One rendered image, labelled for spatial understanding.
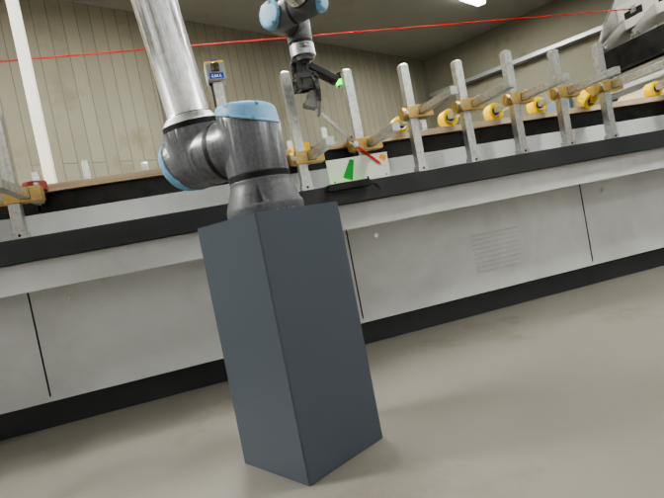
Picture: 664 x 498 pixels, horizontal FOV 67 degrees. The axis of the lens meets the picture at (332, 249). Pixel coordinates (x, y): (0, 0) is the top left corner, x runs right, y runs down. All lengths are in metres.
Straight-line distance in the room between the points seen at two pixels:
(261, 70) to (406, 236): 5.26
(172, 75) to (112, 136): 4.59
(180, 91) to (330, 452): 0.93
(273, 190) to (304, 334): 0.34
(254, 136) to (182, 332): 1.13
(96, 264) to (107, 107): 4.19
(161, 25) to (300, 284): 0.72
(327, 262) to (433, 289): 1.24
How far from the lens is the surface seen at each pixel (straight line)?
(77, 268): 1.94
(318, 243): 1.17
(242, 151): 1.19
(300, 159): 1.96
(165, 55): 1.38
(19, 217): 1.97
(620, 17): 4.90
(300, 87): 1.86
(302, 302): 1.13
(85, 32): 6.27
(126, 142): 5.97
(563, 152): 2.50
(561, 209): 2.78
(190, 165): 1.31
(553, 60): 2.61
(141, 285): 2.12
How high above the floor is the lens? 0.53
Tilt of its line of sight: 2 degrees down
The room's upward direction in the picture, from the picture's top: 11 degrees counter-clockwise
